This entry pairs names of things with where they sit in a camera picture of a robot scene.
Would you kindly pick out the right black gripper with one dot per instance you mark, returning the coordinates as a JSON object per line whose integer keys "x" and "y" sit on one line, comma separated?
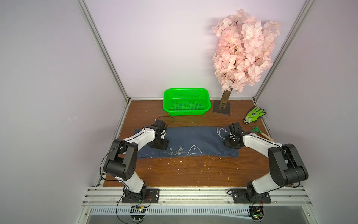
{"x": 232, "y": 141}

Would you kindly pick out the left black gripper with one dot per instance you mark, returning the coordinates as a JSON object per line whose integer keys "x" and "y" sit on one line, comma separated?
{"x": 164, "y": 145}

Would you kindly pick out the dark blue printed pillowcase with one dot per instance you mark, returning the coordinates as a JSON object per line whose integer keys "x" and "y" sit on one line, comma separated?
{"x": 192, "y": 142}

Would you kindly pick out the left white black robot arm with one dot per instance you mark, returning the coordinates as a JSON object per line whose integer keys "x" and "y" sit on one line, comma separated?
{"x": 121, "y": 161}

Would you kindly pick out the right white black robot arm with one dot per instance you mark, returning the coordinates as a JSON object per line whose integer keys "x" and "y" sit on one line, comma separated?
{"x": 285, "y": 163}

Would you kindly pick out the green work glove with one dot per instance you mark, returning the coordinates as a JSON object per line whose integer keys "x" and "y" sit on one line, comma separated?
{"x": 253, "y": 115}

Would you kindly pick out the green plastic basket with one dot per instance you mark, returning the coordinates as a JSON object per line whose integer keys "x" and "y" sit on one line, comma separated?
{"x": 186, "y": 101}

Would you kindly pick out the left controller board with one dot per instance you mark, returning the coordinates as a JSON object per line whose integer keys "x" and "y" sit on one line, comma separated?
{"x": 137, "y": 213}

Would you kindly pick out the controller board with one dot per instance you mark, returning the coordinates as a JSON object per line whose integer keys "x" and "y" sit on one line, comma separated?
{"x": 137, "y": 213}
{"x": 256, "y": 213}

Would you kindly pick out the right controller board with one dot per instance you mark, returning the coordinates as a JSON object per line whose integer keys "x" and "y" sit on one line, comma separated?
{"x": 256, "y": 213}

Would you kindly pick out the pink artificial blossom tree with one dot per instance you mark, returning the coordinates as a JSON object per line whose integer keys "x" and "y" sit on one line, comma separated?
{"x": 243, "y": 52}

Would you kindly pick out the green hand rake wooden handle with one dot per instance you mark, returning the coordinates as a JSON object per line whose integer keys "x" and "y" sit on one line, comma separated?
{"x": 257, "y": 130}

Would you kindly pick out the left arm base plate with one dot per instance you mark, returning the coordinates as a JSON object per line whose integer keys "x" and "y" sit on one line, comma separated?
{"x": 150, "y": 195}

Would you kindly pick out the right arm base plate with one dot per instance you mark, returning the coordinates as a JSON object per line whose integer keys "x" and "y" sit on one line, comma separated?
{"x": 249, "y": 196}

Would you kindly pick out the aluminium front rail frame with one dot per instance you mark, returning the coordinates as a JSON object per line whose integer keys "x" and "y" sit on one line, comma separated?
{"x": 212, "y": 196}

